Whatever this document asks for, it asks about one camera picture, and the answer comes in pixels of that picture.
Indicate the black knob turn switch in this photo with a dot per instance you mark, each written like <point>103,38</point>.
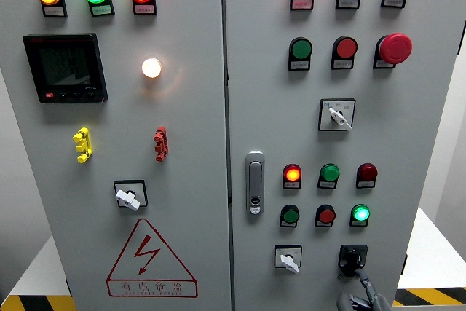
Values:
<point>346,254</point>

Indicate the black door hinge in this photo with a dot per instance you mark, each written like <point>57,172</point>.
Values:
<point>68,286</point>
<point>404,263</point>

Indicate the black yellow striped tape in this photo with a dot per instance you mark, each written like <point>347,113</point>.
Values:
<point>433,298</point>
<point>36,303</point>

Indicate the small label plate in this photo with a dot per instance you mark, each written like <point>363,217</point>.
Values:
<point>54,11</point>
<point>365,184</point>
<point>101,10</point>
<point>393,2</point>
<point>347,3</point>
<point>358,224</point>
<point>342,64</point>
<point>383,64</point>
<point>288,224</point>
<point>323,224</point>
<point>299,65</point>
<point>144,9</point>
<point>291,185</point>
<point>326,185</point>
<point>301,4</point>

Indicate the small green indicator lamp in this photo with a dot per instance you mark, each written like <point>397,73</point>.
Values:
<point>330,173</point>
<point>360,213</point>

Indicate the small red push button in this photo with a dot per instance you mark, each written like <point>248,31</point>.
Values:
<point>326,216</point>

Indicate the small green push button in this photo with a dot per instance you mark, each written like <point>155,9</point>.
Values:
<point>291,216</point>

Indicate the small red indicator lamp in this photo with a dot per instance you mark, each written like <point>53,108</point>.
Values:
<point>368,172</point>
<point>292,174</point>

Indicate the silver door lock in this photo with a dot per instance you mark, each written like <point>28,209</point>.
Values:
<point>255,180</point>

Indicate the pale grey cabinet door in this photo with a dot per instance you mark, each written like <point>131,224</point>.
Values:
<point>196,125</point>
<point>276,125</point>

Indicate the red warning triangle sticker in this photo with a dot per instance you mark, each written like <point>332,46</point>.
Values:
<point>146,251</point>

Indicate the large red stop button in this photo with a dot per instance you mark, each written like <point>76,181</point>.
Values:
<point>396,48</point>

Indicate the large red push button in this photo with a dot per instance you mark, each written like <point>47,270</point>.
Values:
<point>346,48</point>

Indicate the white lamp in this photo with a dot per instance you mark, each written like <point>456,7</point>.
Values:
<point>151,68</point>

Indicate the black display meter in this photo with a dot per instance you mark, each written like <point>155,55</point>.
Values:
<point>65,67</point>

